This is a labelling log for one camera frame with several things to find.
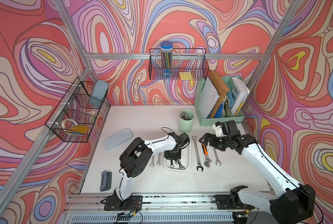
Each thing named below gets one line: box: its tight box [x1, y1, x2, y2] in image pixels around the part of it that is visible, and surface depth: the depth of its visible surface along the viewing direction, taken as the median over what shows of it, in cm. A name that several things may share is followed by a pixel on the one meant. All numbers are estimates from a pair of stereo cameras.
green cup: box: [178, 109, 195, 134], surface depth 98 cm
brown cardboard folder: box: [208, 70, 231, 119], surface depth 92 cm
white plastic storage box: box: [163, 142, 191, 171], surface depth 88 cm
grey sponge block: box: [88, 79, 109, 107], surface depth 82 cm
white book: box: [230, 77, 251, 117], surface depth 98 cm
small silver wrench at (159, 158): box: [156, 152, 161, 167], surface depth 90 cm
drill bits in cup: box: [179, 111, 189, 121], surface depth 93 cm
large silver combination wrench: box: [192, 135, 204, 172], surface depth 91 cm
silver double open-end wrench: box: [212, 146, 222, 167], surface depth 91 cm
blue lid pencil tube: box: [160, 41, 174, 80], surface depth 78 cm
